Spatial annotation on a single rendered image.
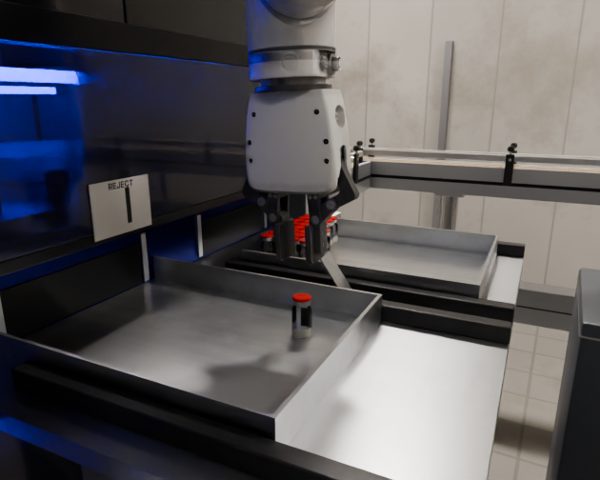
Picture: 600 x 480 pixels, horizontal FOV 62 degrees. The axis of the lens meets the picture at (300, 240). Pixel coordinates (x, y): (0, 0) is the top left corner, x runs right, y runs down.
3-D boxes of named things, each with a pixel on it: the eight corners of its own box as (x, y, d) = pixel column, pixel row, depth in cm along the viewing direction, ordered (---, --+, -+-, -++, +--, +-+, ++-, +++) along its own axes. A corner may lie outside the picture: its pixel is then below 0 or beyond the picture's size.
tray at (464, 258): (243, 271, 76) (242, 250, 75) (313, 232, 98) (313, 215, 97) (477, 311, 62) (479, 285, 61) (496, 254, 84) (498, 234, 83)
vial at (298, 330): (288, 337, 55) (288, 300, 53) (297, 329, 56) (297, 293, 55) (306, 341, 54) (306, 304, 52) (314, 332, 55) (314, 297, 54)
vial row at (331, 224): (283, 268, 77) (283, 239, 76) (328, 239, 93) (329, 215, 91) (296, 270, 76) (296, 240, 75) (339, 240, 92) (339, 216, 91)
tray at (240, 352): (-20, 358, 50) (-26, 327, 49) (156, 278, 73) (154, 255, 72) (275, 460, 36) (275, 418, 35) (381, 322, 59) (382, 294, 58)
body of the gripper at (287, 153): (355, 74, 49) (357, 187, 52) (266, 81, 54) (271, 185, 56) (326, 70, 43) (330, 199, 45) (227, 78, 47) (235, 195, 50)
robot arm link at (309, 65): (352, 52, 49) (353, 84, 50) (274, 60, 53) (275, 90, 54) (318, 44, 42) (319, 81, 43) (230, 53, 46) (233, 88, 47)
